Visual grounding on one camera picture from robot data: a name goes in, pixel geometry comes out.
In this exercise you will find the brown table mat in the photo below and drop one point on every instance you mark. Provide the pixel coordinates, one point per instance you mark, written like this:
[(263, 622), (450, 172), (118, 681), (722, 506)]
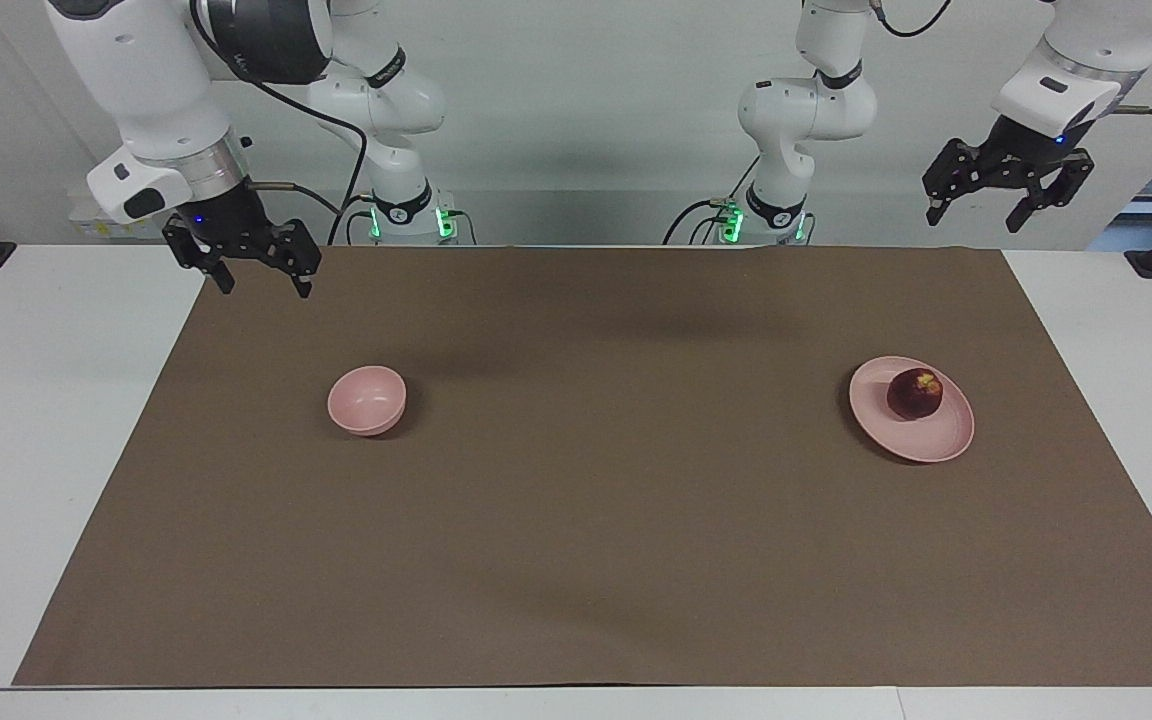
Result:
[(576, 540)]

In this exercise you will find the dark red apple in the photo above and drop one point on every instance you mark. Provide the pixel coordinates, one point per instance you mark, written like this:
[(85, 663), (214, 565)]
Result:
[(911, 398)]

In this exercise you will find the pink bowl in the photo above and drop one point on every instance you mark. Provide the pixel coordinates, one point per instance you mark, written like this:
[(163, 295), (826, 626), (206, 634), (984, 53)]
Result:
[(366, 400)]

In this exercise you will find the pink plate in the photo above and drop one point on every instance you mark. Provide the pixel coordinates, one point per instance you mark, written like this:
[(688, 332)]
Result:
[(926, 440)]

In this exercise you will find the white power strip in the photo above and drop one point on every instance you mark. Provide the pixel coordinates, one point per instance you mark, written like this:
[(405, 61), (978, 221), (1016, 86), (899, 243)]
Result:
[(96, 225)]

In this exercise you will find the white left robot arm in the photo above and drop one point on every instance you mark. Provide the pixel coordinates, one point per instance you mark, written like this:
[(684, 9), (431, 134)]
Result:
[(806, 110)]

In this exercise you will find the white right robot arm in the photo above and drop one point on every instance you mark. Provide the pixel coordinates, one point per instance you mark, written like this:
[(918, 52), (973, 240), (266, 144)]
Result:
[(161, 90)]

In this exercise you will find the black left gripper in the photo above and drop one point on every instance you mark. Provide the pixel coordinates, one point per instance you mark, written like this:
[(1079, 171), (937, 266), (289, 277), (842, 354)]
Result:
[(1021, 155)]

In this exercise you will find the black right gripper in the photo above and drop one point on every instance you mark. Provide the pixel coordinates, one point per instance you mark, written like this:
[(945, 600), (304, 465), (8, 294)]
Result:
[(236, 225)]

